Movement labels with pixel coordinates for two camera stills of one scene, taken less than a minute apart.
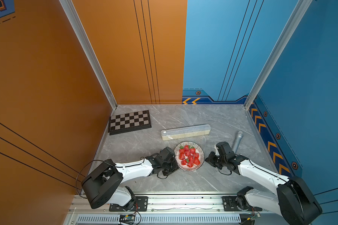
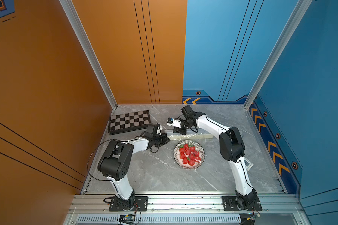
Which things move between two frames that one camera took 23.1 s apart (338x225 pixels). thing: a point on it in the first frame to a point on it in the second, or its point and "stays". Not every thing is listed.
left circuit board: [127, 219] stays
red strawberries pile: [189, 157] stays
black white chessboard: [129, 122] stays
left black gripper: [175, 167] to [165, 140]
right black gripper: [209, 159] to [183, 131]
